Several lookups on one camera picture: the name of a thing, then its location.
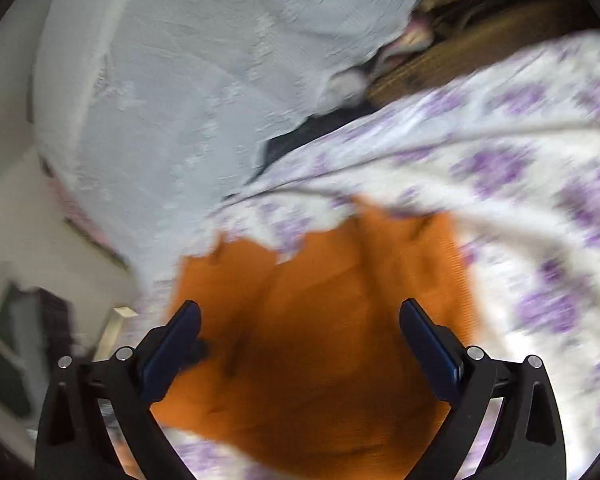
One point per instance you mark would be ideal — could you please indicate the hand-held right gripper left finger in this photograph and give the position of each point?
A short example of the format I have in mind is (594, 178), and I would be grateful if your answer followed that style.
(172, 345)

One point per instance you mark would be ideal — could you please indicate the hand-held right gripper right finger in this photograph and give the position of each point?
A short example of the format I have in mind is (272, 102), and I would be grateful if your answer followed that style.
(430, 345)

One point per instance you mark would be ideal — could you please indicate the orange knit garment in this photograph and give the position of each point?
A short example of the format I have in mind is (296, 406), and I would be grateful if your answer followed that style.
(320, 335)

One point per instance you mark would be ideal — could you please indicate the white framed window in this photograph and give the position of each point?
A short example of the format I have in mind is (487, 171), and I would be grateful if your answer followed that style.
(5, 360)

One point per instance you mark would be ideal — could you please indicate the purple floral bedsheet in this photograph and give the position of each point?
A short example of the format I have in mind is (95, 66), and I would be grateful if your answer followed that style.
(505, 125)

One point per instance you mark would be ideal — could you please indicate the dark cloth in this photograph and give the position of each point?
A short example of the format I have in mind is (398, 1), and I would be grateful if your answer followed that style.
(305, 135)

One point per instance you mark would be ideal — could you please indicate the light grey textured blanket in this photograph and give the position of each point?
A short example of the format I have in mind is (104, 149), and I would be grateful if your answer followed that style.
(205, 85)

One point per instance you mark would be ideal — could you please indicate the pink cloth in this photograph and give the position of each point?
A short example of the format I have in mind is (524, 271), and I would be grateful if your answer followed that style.
(415, 37)

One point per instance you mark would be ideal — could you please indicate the brown wooden furniture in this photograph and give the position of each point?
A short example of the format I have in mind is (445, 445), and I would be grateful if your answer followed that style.
(480, 35)

